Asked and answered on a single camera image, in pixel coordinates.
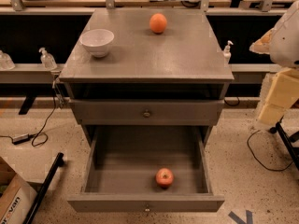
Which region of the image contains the orange fruit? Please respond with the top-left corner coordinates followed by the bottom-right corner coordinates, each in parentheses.
top-left (149, 13), bottom-right (167, 34)

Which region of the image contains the black metal bar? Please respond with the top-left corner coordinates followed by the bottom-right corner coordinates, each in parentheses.
top-left (22, 152), bottom-right (64, 224)

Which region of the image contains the closed grey top drawer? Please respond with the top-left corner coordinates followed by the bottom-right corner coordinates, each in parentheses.
top-left (69, 100), bottom-right (224, 126)

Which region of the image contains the red apple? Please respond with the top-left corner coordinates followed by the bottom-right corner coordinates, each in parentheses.
top-left (155, 168), bottom-right (174, 189)

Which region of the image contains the grey wooden drawer cabinet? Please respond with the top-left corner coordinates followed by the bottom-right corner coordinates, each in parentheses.
top-left (59, 8), bottom-right (234, 140)

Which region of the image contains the white ceramic bowl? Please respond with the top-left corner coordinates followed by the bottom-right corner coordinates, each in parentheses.
top-left (79, 29), bottom-right (114, 58)

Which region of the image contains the clear pump bottle left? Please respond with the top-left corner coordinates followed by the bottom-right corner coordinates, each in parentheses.
top-left (39, 48), bottom-right (57, 70)

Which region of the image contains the blue tape floor marking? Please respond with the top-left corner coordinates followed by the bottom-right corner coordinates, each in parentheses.
top-left (228, 209), bottom-right (254, 224)

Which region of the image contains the cardboard box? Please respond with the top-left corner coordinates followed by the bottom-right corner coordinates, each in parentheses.
top-left (0, 157), bottom-right (36, 224)

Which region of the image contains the open grey middle drawer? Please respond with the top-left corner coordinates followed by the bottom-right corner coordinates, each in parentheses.
top-left (68, 126), bottom-right (224, 212)

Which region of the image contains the white pump bottle right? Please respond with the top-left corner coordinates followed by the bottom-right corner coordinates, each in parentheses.
top-left (223, 40), bottom-right (234, 63)

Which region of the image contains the black stand leg right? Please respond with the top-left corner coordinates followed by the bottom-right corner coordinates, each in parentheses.
top-left (270, 122), bottom-right (299, 170)

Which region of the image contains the black floor cable right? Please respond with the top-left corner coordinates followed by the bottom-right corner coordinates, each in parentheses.
top-left (247, 130), bottom-right (294, 173)

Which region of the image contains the black power adapter with cable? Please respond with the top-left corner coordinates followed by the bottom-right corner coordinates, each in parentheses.
top-left (1, 80), bottom-right (56, 147)

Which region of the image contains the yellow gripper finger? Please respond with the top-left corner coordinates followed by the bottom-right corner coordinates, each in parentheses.
top-left (257, 68), bottom-right (299, 126)
top-left (249, 29), bottom-right (274, 54)

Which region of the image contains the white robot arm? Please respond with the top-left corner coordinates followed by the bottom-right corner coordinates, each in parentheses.
top-left (249, 1), bottom-right (299, 126)

